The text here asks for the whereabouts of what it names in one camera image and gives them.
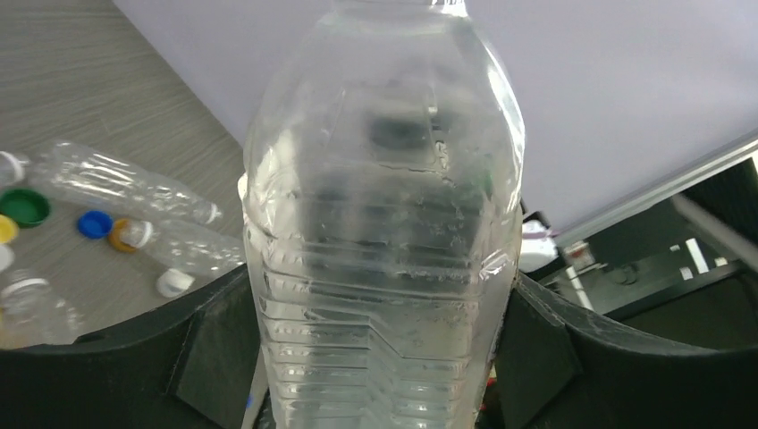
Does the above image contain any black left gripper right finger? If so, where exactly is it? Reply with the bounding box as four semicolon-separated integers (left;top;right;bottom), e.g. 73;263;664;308
495;276;757;428

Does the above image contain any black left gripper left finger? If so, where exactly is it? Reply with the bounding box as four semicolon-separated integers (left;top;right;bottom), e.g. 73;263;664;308
1;267;260;428

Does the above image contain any tall clear juice bottle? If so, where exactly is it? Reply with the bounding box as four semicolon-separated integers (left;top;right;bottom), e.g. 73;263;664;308
242;1;526;428

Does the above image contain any clear bottle near right arm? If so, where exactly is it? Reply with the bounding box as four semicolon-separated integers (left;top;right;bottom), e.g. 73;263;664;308
0;151;30;189

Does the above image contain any blue Pepsi label bottle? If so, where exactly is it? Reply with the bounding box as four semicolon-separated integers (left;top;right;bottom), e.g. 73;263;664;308
108;219;245;279

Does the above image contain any yellow label bottle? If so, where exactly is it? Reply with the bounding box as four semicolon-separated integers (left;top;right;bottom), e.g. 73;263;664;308
1;269;81;349

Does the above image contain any yellow bottle cap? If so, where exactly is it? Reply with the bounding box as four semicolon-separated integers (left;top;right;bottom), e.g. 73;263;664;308
0;214;20;244

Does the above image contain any green bottle cap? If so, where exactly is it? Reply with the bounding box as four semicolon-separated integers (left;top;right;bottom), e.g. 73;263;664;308
1;188;52;229

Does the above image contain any clear bottle behind Pepsi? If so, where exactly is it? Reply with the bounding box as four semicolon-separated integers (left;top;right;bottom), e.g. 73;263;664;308
27;140;223;225

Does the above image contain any white cap near yellow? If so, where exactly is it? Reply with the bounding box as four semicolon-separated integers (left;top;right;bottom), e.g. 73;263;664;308
156;268;195;299

